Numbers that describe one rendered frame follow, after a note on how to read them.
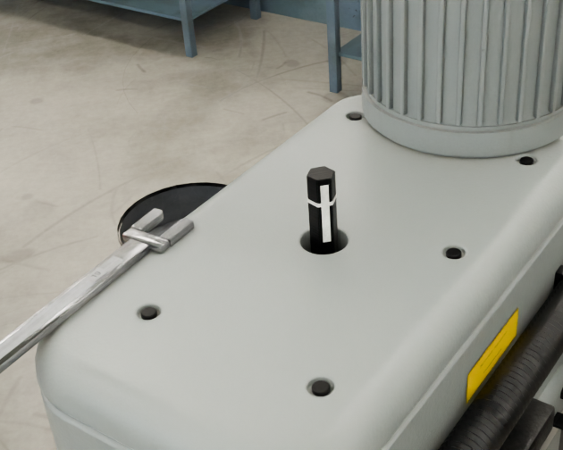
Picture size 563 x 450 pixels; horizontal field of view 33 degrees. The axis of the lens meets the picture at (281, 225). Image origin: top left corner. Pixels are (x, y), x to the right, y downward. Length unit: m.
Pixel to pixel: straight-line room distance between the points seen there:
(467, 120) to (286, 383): 0.31
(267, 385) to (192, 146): 4.21
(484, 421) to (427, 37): 0.31
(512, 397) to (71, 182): 4.03
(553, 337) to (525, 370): 0.05
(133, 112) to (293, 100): 0.86
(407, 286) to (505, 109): 0.20
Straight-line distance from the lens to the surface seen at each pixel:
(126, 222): 3.17
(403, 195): 0.78
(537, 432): 0.87
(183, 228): 0.75
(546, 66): 0.82
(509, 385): 0.73
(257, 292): 0.68
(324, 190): 0.69
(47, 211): 4.47
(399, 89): 0.83
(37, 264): 4.13
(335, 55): 5.10
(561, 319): 0.80
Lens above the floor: 2.31
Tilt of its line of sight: 34 degrees down
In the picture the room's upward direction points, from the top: 5 degrees counter-clockwise
